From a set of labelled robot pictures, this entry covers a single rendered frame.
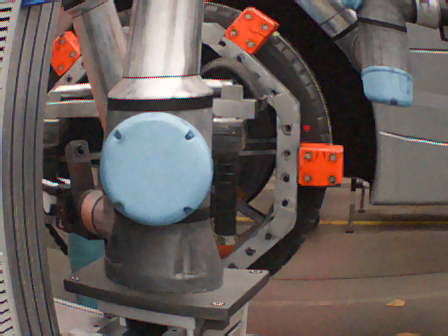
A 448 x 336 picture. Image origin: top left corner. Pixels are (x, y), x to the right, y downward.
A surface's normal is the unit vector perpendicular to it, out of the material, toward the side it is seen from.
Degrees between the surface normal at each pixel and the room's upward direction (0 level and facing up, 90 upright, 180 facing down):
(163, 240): 72
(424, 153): 90
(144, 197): 97
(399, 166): 90
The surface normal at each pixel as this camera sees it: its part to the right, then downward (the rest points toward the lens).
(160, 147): 0.00, 0.28
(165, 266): 0.10, -0.16
